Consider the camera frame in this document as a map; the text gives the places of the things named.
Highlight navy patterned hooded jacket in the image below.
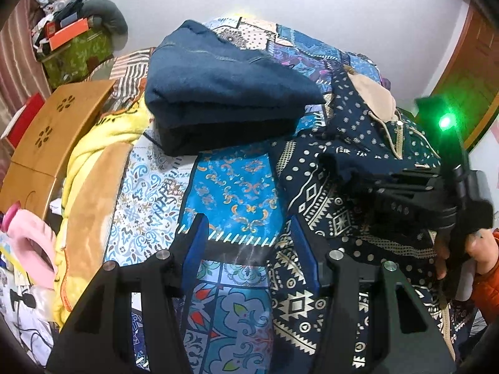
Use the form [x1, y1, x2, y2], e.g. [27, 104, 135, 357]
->
[264, 66, 481, 374]

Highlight orange sleeve right forearm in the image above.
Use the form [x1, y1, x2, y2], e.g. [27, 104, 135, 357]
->
[471, 231, 499, 324]

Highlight person right hand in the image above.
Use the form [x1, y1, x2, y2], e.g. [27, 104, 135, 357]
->
[434, 229, 498, 280]

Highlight wooden door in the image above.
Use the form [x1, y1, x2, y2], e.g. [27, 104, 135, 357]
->
[432, 5, 499, 150]

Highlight pink plush toy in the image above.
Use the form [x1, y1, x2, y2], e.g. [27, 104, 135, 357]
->
[1, 202, 57, 290]

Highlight yellow blanket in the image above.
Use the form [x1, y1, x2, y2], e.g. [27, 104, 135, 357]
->
[52, 97, 151, 327]

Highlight blue patchwork quilt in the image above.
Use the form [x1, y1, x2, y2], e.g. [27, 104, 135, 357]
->
[105, 17, 390, 373]

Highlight wooden lap desk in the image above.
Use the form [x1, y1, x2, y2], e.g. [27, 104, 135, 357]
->
[1, 79, 115, 218]

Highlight red box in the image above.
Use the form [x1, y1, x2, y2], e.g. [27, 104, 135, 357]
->
[1, 93, 45, 150]

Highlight folded blue jeans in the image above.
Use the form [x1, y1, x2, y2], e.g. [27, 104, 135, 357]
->
[144, 20, 325, 156]

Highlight striped red curtain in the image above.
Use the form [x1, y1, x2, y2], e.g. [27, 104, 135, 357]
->
[1, 0, 51, 127]

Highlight green covered side table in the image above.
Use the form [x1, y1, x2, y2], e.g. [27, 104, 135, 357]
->
[40, 29, 113, 90]

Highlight orange box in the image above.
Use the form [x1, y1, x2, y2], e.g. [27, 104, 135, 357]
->
[49, 18, 89, 51]

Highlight grey pillow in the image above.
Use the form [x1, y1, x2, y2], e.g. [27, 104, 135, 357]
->
[80, 0, 128, 36]

